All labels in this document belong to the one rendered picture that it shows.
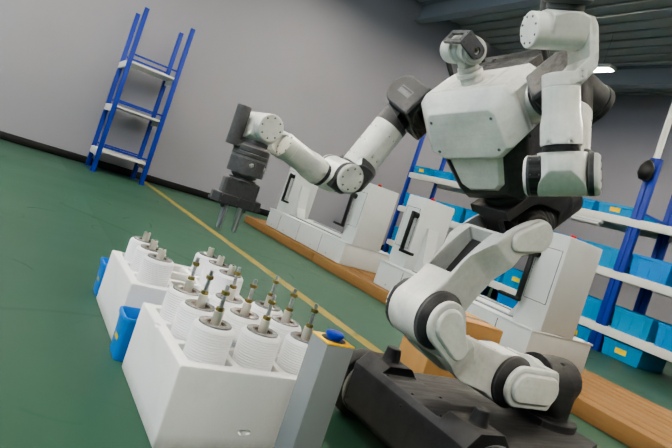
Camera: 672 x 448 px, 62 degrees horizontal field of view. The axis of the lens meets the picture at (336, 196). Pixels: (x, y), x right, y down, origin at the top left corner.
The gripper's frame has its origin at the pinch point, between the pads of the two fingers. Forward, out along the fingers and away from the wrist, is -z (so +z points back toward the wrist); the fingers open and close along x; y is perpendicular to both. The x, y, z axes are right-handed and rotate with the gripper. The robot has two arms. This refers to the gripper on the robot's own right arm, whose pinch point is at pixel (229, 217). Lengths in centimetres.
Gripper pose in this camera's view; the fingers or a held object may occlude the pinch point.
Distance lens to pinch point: 135.3
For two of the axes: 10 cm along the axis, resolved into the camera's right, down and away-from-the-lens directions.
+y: 3.7, 1.2, -9.2
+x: -8.7, -2.9, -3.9
